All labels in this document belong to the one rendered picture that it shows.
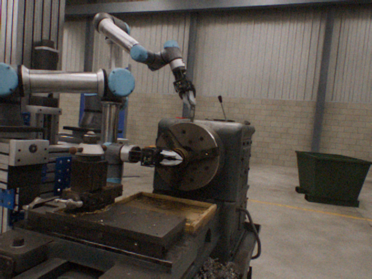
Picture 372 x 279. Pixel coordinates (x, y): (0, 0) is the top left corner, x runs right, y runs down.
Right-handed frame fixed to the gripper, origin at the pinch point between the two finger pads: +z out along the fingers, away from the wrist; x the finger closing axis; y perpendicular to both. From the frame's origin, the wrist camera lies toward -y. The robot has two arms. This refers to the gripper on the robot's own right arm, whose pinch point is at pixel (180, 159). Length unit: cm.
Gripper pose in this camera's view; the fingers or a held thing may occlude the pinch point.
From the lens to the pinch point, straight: 116.9
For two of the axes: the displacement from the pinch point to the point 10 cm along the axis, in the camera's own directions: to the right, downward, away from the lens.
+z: 9.3, 1.0, -3.5
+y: -3.6, 0.2, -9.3
